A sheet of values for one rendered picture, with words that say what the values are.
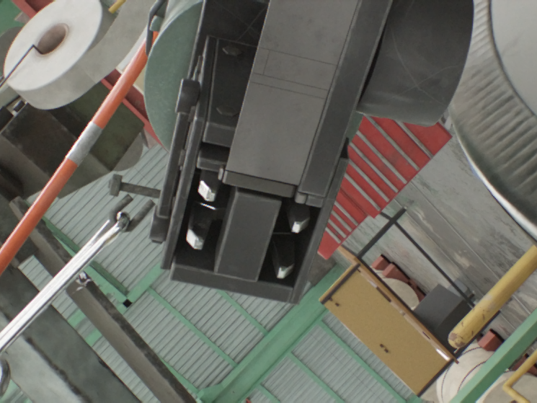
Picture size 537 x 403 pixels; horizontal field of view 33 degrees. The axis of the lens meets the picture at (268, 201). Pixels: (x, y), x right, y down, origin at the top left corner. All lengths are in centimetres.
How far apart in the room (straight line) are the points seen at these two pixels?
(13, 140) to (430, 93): 89
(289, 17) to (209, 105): 8
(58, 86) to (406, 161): 453
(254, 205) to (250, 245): 3
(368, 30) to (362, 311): 999
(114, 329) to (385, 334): 943
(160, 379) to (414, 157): 447
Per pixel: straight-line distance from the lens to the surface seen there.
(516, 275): 439
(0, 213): 123
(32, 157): 127
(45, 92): 116
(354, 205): 563
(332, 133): 43
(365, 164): 550
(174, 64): 58
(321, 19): 41
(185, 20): 57
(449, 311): 1095
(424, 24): 43
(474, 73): 62
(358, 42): 41
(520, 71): 59
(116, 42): 115
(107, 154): 140
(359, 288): 1027
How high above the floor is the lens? 146
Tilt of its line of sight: 2 degrees down
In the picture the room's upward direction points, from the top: 136 degrees counter-clockwise
